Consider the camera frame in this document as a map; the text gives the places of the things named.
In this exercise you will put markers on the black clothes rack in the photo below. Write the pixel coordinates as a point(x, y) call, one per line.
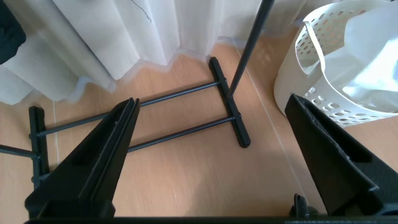
point(231, 109)

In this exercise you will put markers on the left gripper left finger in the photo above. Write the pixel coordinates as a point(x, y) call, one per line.
point(62, 186)

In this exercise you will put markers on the white printed shirt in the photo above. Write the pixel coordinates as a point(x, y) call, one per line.
point(367, 56)

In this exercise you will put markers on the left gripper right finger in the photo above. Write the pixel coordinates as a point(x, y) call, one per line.
point(335, 174)

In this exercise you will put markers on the white curtain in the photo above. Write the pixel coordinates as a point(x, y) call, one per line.
point(186, 25)

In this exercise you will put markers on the black shorts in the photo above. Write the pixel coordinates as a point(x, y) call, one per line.
point(9, 34)

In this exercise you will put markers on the white laundry basket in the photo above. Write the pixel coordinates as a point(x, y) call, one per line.
point(286, 84)

